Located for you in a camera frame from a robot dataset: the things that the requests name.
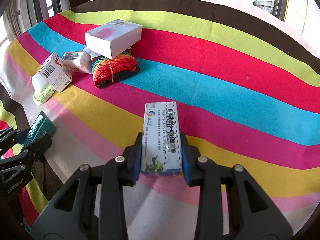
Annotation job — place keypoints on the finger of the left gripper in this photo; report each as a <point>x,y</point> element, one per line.
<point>28,155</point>
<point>11,137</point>

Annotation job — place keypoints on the teal topped small box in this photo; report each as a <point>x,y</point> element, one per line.
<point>42,126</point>

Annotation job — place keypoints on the small white box under soap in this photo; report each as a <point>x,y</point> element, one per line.
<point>94,55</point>

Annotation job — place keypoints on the white barcode medicine box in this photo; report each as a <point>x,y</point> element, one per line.
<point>55,73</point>

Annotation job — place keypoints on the striped colourful bed cloth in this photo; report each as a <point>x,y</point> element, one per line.
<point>247,93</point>

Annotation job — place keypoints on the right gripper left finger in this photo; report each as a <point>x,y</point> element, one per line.
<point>90,204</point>

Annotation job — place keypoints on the blue white ointment box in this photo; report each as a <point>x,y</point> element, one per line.
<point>161,140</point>

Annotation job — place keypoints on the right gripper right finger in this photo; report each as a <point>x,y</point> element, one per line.
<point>232,205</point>

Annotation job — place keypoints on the green round sponge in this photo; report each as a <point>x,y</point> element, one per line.
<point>44,95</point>

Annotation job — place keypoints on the white 105g soap box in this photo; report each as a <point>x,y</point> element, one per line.
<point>113,38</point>

